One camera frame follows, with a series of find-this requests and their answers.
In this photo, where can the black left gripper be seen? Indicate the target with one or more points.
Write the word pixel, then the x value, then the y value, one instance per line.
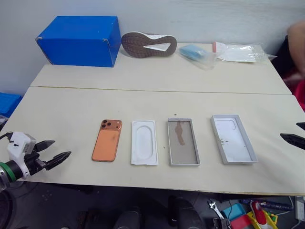
pixel 34 163

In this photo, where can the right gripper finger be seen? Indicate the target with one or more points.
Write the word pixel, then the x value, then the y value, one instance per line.
pixel 301 125
pixel 295 140

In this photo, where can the orange smartphone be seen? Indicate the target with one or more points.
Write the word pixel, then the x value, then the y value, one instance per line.
pixel 106 143

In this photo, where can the white moulded pulp tray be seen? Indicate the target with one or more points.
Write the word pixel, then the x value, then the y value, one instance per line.
pixel 144 143

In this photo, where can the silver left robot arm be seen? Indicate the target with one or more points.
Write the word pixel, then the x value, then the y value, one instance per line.
pixel 13 170

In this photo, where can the white phone box lid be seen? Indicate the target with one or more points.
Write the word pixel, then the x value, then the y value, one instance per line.
pixel 232 140

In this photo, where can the blue rectangular block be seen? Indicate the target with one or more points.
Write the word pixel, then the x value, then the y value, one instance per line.
pixel 234 211

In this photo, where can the blue cardboard shoe box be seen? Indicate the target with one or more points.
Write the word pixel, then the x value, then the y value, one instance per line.
pixel 76 43

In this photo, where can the blue plastic bin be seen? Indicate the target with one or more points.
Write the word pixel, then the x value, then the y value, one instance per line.
pixel 8 102

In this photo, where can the blue patterned strip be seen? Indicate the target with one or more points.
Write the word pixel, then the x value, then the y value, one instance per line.
pixel 276 205

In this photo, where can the white power strip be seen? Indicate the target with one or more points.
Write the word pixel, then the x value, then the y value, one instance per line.
pixel 300 208

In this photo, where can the black chair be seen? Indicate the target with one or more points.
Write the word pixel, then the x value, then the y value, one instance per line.
pixel 282 59

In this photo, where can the person in red shirt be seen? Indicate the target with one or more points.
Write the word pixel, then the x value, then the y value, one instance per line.
pixel 299 47

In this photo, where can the red and white toy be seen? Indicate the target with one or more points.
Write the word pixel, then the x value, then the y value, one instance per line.
pixel 258 212

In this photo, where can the yellow and green toy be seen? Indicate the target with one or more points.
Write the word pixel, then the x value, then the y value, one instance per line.
pixel 271 219

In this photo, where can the clear bag with white papers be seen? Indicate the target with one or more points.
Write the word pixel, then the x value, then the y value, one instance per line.
pixel 238 53

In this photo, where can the red plastic block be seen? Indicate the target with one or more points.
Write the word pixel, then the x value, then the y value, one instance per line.
pixel 241 223

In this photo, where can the dark rounded shape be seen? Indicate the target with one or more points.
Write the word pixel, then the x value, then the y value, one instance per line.
pixel 128 220
pixel 186 214

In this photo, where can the silver adjustable wrench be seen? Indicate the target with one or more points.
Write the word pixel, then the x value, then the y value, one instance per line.
pixel 215 208

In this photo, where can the blue item in clear bag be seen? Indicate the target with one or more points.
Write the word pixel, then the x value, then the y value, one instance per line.
pixel 193 53

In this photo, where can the sneaker with brown sole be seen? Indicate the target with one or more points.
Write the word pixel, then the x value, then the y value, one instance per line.
pixel 138 46

